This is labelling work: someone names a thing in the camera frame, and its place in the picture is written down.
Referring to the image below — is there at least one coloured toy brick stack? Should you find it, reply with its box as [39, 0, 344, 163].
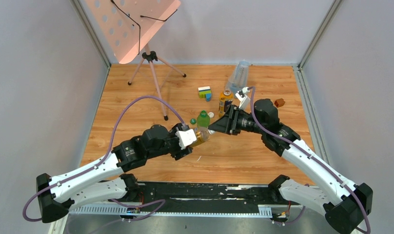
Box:
[198, 86, 212, 102]

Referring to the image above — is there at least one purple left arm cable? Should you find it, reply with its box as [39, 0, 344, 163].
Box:
[22, 95, 189, 222]

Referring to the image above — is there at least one yellow blue milk tea bottle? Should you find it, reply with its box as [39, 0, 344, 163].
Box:
[218, 89, 234, 117]

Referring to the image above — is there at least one green plastic bottle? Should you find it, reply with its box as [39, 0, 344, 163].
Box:
[197, 110, 210, 128]

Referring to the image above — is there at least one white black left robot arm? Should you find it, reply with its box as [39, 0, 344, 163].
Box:
[36, 123, 197, 223]

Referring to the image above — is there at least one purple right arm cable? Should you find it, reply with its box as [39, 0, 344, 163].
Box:
[248, 86, 372, 234]

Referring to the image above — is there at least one pink music stand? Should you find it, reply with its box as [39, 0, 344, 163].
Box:
[84, 0, 187, 121]

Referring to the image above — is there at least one red yellow tea bottle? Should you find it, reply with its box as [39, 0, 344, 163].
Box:
[190, 127, 211, 148]

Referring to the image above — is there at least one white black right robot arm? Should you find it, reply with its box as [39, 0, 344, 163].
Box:
[208, 99, 373, 234]

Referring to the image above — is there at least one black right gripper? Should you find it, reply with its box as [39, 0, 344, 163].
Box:
[208, 105, 265, 136]

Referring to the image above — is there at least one clear blue detergent bottle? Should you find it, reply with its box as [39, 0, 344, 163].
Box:
[225, 60, 250, 94]

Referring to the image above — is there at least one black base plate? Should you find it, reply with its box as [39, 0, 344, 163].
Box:
[118, 181, 295, 214]

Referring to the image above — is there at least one brown small block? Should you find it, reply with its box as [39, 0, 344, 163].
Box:
[274, 98, 286, 108]

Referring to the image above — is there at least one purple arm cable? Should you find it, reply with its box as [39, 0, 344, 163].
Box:
[22, 95, 189, 222]
[248, 86, 372, 234]

